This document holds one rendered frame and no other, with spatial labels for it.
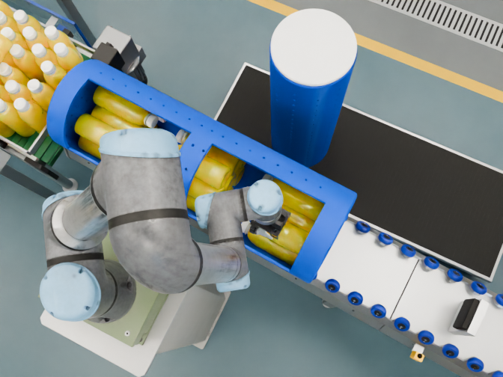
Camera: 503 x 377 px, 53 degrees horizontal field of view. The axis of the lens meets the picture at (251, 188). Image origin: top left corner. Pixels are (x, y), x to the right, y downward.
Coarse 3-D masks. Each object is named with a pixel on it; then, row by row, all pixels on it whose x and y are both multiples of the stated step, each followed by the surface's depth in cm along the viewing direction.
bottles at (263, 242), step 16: (96, 112) 154; (128, 128) 152; (160, 128) 160; (80, 144) 155; (96, 144) 154; (240, 176) 157; (192, 208) 149; (288, 208) 143; (304, 224) 142; (256, 240) 145; (288, 256) 143
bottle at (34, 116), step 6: (30, 102) 158; (30, 108) 158; (36, 108) 159; (42, 108) 164; (24, 114) 158; (30, 114) 158; (36, 114) 160; (42, 114) 163; (24, 120) 160; (30, 120) 160; (36, 120) 161; (42, 120) 164; (36, 126) 164; (42, 126) 166
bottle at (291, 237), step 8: (288, 224) 139; (288, 232) 138; (296, 232) 138; (304, 232) 138; (272, 240) 140; (280, 240) 138; (288, 240) 137; (296, 240) 137; (304, 240) 137; (288, 248) 139; (296, 248) 137
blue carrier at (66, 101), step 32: (96, 64) 147; (64, 96) 140; (128, 96) 140; (160, 96) 144; (64, 128) 143; (192, 128) 137; (224, 128) 142; (96, 160) 155; (192, 160) 134; (256, 160) 134; (288, 160) 139; (320, 192) 132; (352, 192) 136; (320, 224) 128; (320, 256) 128
